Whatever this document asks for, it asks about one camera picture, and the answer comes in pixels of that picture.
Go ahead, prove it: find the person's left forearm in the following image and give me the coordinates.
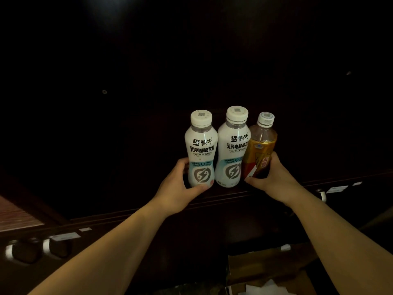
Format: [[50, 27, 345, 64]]
[[28, 201, 169, 295]]

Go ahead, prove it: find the white crumpled paper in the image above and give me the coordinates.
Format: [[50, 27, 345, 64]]
[[239, 279, 297, 295]]

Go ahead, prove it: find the amber tea bottle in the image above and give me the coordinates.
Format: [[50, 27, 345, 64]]
[[242, 112, 278, 181]]

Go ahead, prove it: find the person's right hand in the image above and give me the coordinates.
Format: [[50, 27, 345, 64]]
[[245, 152, 303, 208]]

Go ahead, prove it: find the white drink bottle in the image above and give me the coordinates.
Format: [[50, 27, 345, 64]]
[[184, 109, 218, 188], [215, 106, 251, 188]]

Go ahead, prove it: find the person's right forearm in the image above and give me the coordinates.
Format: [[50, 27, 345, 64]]
[[289, 187, 393, 295]]

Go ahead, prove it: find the brown cardboard box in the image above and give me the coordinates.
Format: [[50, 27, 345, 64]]
[[227, 242, 320, 295]]

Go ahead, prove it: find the dark wooden shelf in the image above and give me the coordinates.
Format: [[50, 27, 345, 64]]
[[0, 169, 393, 243]]

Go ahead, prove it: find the brown wood grain panel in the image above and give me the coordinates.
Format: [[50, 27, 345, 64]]
[[0, 195, 45, 233]]

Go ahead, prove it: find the person's left hand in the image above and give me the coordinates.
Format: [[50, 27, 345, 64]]
[[150, 158, 215, 217]]

